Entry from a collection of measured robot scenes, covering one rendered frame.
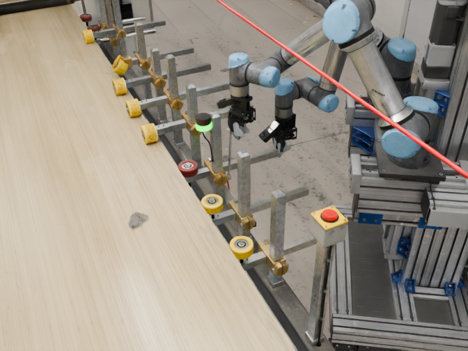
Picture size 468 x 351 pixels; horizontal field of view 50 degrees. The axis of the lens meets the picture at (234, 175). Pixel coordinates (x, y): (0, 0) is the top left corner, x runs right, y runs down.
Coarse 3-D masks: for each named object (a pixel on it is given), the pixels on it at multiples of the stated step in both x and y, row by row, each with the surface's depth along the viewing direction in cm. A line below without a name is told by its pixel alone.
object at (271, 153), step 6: (264, 150) 219; (270, 150) 218; (276, 150) 218; (252, 156) 215; (258, 156) 215; (264, 156) 216; (270, 156) 218; (276, 156) 220; (234, 162) 212; (252, 162) 215; (204, 168) 209; (234, 168) 213; (198, 174) 206; (204, 174) 208; (186, 180) 205; (192, 180) 206
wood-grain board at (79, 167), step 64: (0, 64) 288; (64, 64) 286; (0, 128) 231; (64, 128) 229; (128, 128) 228; (0, 192) 192; (64, 192) 192; (128, 192) 191; (192, 192) 190; (0, 256) 165; (64, 256) 165; (128, 256) 164; (192, 256) 163; (0, 320) 145; (64, 320) 144; (128, 320) 144; (192, 320) 143; (256, 320) 143
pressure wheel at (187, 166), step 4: (188, 160) 206; (192, 160) 206; (180, 164) 204; (184, 164) 204; (188, 164) 203; (192, 164) 204; (196, 164) 203; (180, 168) 202; (184, 168) 202; (188, 168) 202; (192, 168) 201; (196, 168) 202; (180, 172) 202; (184, 172) 201; (188, 172) 200; (192, 172) 201; (196, 172) 203; (184, 176) 202; (188, 176) 202; (192, 176) 202; (188, 184) 208
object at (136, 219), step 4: (136, 212) 180; (132, 216) 178; (136, 216) 179; (140, 216) 177; (144, 216) 178; (132, 220) 176; (136, 220) 177; (140, 220) 177; (144, 220) 177; (128, 224) 176; (132, 224) 174; (136, 224) 175; (140, 224) 175; (132, 228) 174
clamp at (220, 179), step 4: (204, 164) 212; (208, 164) 209; (208, 168) 208; (212, 172) 205; (220, 172) 205; (224, 172) 205; (212, 176) 206; (216, 176) 204; (220, 176) 203; (224, 176) 203; (212, 180) 208; (216, 180) 203; (220, 180) 204; (224, 180) 205; (216, 184) 206; (220, 184) 205; (224, 184) 206
